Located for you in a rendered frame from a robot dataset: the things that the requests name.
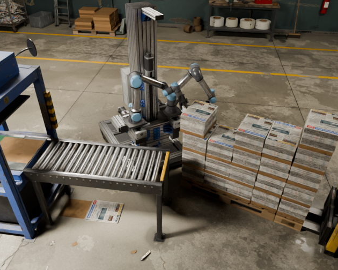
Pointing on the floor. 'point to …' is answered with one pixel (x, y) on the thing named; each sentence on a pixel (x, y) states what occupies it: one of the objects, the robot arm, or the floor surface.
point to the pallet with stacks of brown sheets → (97, 21)
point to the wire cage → (5, 13)
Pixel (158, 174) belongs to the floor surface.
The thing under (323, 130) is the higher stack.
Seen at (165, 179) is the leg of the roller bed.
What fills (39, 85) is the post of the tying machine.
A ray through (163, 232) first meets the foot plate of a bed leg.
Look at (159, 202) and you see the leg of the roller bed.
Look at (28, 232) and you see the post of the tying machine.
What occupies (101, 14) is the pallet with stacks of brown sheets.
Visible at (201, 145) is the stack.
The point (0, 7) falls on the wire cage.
